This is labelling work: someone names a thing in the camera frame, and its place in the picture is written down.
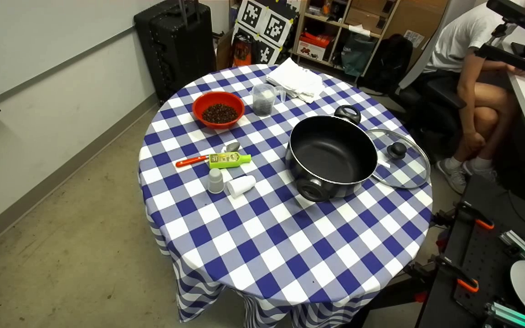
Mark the black backpack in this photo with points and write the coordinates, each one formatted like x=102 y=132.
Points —
x=388 y=64

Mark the small white shaker lying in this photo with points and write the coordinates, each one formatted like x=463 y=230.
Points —
x=238 y=187

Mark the wooden shelving unit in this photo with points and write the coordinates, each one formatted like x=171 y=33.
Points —
x=344 y=35

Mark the blue white checkered tablecloth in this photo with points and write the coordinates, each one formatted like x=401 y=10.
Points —
x=315 y=263

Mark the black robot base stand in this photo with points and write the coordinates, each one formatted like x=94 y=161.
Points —
x=474 y=245

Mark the small white shaker upright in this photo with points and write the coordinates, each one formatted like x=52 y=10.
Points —
x=215 y=181

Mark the fiducial marker board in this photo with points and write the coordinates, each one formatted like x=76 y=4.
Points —
x=260 y=32

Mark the white folded cloth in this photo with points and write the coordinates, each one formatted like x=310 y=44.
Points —
x=297 y=81

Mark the seated person white shirt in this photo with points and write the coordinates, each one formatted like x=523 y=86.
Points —
x=488 y=108

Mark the clear glass measuring cup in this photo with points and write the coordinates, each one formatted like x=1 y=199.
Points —
x=264 y=97

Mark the camera on tripod arm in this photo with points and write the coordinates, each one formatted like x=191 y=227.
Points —
x=505 y=41

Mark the red bowl with beans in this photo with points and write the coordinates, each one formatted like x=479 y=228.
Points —
x=217 y=110

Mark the black cooking pot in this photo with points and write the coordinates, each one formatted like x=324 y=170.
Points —
x=330 y=156

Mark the black speaker box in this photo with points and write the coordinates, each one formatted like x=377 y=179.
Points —
x=176 y=44

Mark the glass pot lid black knob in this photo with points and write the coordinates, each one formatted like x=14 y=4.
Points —
x=399 y=161

